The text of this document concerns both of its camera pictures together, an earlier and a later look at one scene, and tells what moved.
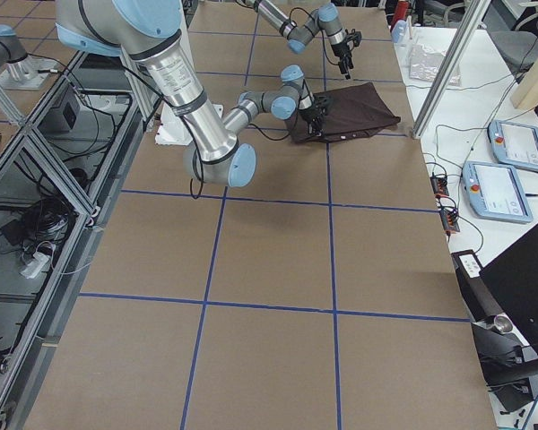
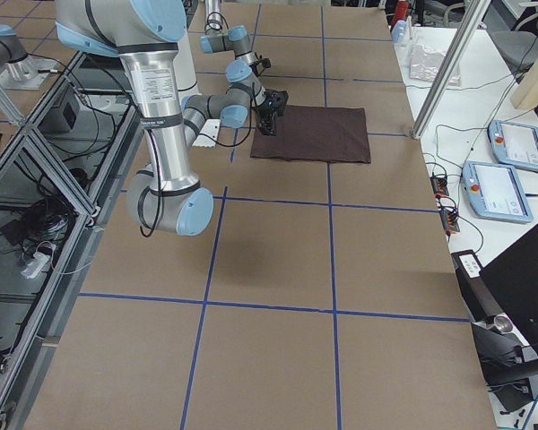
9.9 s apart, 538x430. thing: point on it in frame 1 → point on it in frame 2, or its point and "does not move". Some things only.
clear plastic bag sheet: x=424 y=64 does not move
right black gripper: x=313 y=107 → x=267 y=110
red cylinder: x=401 y=10 does not move
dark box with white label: x=481 y=303 does not move
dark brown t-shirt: x=347 y=113 → x=317 y=133
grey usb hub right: x=450 y=220 does not move
